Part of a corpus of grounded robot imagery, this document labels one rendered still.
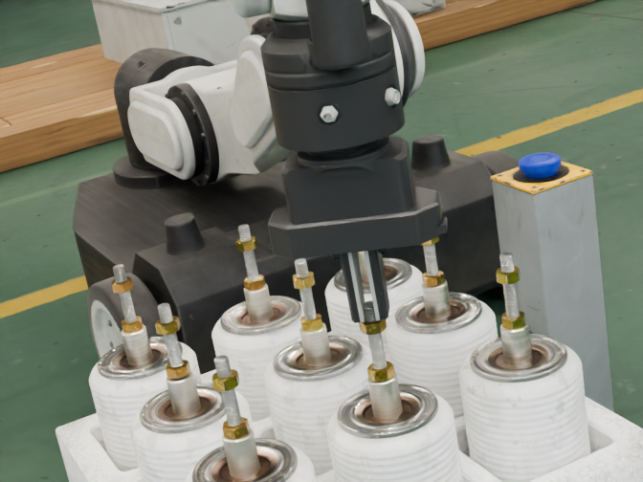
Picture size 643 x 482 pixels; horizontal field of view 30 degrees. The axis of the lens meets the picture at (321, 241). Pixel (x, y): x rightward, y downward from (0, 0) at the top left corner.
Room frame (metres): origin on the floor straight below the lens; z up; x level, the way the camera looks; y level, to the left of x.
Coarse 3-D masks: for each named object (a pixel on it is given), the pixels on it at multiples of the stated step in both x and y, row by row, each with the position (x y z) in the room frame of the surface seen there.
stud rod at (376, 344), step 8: (368, 304) 0.79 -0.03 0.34; (368, 312) 0.79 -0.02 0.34; (368, 320) 0.79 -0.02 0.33; (376, 320) 0.79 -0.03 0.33; (368, 336) 0.79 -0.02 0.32; (376, 336) 0.79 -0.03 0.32; (376, 344) 0.79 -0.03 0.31; (376, 352) 0.79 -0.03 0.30; (384, 352) 0.79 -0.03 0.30; (376, 360) 0.79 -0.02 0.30; (384, 360) 0.79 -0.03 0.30; (376, 368) 0.79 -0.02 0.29
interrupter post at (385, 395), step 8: (392, 376) 0.79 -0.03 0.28; (368, 384) 0.79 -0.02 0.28; (376, 384) 0.78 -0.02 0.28; (384, 384) 0.78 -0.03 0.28; (392, 384) 0.78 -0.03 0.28; (376, 392) 0.78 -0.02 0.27; (384, 392) 0.78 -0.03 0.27; (392, 392) 0.78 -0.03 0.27; (376, 400) 0.78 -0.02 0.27; (384, 400) 0.78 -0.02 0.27; (392, 400) 0.78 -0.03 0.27; (400, 400) 0.79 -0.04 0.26; (376, 408) 0.78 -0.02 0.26; (384, 408) 0.78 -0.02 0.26; (392, 408) 0.78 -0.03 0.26; (400, 408) 0.79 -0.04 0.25; (376, 416) 0.78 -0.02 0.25; (384, 416) 0.78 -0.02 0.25; (392, 416) 0.78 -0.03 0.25
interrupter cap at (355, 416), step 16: (400, 384) 0.82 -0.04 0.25; (352, 400) 0.81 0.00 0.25; (368, 400) 0.81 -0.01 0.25; (416, 400) 0.80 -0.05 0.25; (432, 400) 0.79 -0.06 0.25; (352, 416) 0.79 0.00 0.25; (368, 416) 0.79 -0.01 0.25; (400, 416) 0.78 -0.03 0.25; (416, 416) 0.77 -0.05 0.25; (432, 416) 0.77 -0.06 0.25; (352, 432) 0.77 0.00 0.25; (368, 432) 0.76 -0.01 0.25; (384, 432) 0.75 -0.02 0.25; (400, 432) 0.75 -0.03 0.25
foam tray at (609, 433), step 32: (96, 416) 1.01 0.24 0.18; (608, 416) 0.85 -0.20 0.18; (64, 448) 0.97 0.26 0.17; (96, 448) 0.95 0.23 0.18; (608, 448) 0.80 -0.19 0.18; (640, 448) 0.79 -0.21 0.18; (96, 480) 0.89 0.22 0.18; (128, 480) 0.88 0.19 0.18; (320, 480) 0.83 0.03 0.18; (480, 480) 0.79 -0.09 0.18; (544, 480) 0.77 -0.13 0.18; (576, 480) 0.77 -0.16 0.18; (608, 480) 0.77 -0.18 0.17; (640, 480) 0.79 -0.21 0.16
